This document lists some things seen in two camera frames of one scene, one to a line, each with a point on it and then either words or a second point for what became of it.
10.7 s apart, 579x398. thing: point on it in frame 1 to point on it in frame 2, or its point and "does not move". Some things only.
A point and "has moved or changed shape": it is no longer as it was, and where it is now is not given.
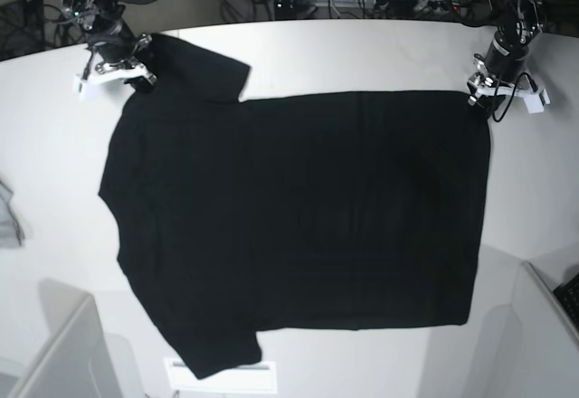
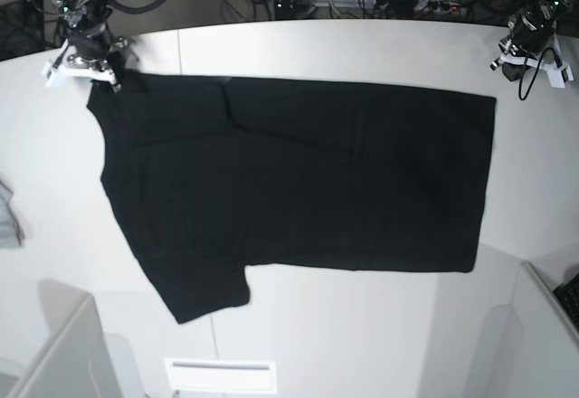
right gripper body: x=503 y=62 to x=532 y=30
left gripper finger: x=143 y=41 to x=120 y=55
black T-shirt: x=344 y=210 has moved or changed shape
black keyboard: x=567 y=294 does not move
